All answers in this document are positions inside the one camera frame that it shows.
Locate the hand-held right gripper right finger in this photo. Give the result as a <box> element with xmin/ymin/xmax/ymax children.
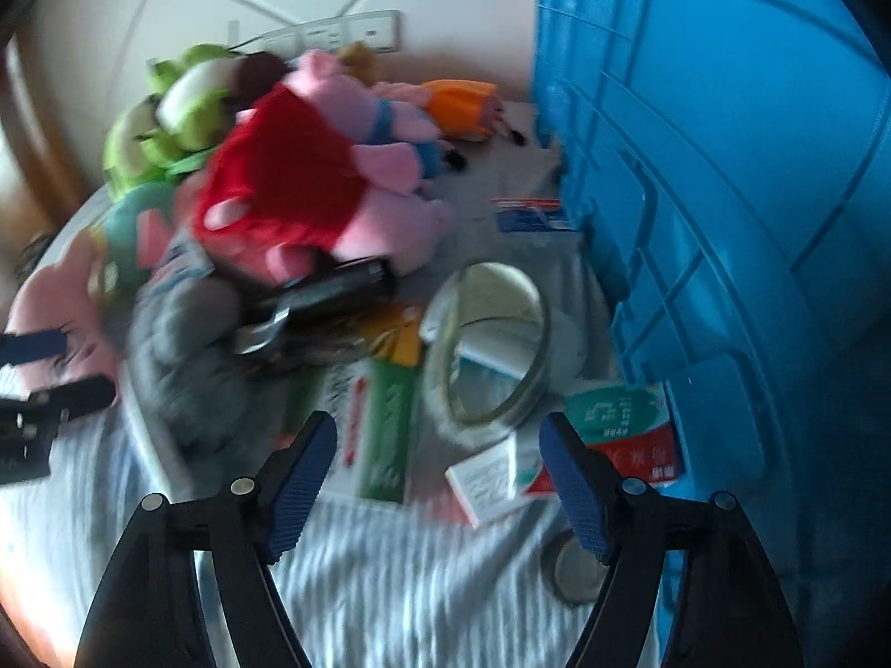
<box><xmin>539</xmin><ymin>412</ymin><xmax>809</xmax><ymax>668</ymax></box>

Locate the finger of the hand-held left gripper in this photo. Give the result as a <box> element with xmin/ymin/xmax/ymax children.
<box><xmin>0</xmin><ymin>374</ymin><xmax>118</xmax><ymax>433</ymax></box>
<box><xmin>0</xmin><ymin>329</ymin><xmax>67</xmax><ymax>369</ymax></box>

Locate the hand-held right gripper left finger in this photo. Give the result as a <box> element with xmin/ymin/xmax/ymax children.
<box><xmin>73</xmin><ymin>409</ymin><xmax>340</xmax><ymax>668</ymax></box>

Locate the pink plush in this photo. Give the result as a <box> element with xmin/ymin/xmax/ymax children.
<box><xmin>3</xmin><ymin>181</ymin><xmax>182</xmax><ymax>377</ymax></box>

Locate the small white box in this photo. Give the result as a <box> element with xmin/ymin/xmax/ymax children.
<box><xmin>445</xmin><ymin>445</ymin><xmax>540</xmax><ymax>530</ymax></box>

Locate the blue plastic storage crate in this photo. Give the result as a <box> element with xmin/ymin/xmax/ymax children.
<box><xmin>529</xmin><ymin>0</ymin><xmax>891</xmax><ymax>668</ymax></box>

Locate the green white red box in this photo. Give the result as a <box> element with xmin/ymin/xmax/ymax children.
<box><xmin>525</xmin><ymin>382</ymin><xmax>687</xmax><ymax>498</ymax></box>

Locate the small black tape roll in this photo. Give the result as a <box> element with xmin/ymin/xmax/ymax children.
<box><xmin>541</xmin><ymin>529</ymin><xmax>614</xmax><ymax>606</ymax></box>

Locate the dark cloth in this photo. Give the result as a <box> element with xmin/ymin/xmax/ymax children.
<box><xmin>14</xmin><ymin>233</ymin><xmax>53</xmax><ymax>279</ymax></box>

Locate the green medicine box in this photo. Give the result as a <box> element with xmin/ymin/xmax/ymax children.
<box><xmin>327</xmin><ymin>355</ymin><xmax>422</xmax><ymax>505</ymax></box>

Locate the grey cloth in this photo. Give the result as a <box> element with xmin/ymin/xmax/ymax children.
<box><xmin>129</xmin><ymin>278</ymin><xmax>252</xmax><ymax>474</ymax></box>

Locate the clear tape roll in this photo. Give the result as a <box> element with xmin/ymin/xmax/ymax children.
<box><xmin>419</xmin><ymin>261</ymin><xmax>552</xmax><ymax>450</ymax></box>

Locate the yellow orange packet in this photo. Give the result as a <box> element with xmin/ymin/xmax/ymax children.
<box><xmin>362</xmin><ymin>302</ymin><xmax>425</xmax><ymax>370</ymax></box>

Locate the black flashlight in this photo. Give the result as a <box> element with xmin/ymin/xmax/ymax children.
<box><xmin>243</xmin><ymin>257</ymin><xmax>398</xmax><ymax>325</ymax></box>

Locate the green frog plush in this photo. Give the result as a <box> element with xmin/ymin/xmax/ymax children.
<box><xmin>103</xmin><ymin>42</ymin><xmax>241</xmax><ymax>199</ymax></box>

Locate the blue red white box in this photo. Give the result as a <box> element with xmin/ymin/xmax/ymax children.
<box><xmin>491</xmin><ymin>196</ymin><xmax>575</xmax><ymax>234</ymax></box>

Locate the pig plush in red dress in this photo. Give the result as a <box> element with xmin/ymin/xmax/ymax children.
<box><xmin>191</xmin><ymin>83</ymin><xmax>453</xmax><ymax>283</ymax></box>

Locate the dark brown plush toy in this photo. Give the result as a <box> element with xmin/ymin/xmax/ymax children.
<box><xmin>233</xmin><ymin>52</ymin><xmax>290</xmax><ymax>109</ymax></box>

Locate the pig plush in blue shirt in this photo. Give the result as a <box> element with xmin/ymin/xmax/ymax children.
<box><xmin>288</xmin><ymin>48</ymin><xmax>467</xmax><ymax>175</ymax></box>

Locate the pig plush in orange dress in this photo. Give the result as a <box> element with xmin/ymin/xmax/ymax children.
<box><xmin>372</xmin><ymin>78</ymin><xmax>530</xmax><ymax>147</ymax></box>

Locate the striped shirt plush doll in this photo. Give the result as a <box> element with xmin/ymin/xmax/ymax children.
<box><xmin>334</xmin><ymin>42</ymin><xmax>384</xmax><ymax>85</ymax></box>

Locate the curved wooden wall frame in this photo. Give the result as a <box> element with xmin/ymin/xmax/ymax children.
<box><xmin>0</xmin><ymin>42</ymin><xmax>91</xmax><ymax>224</ymax></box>

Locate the white wall socket panel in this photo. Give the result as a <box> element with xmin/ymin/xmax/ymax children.
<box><xmin>233</xmin><ymin>10</ymin><xmax>403</xmax><ymax>57</ymax></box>

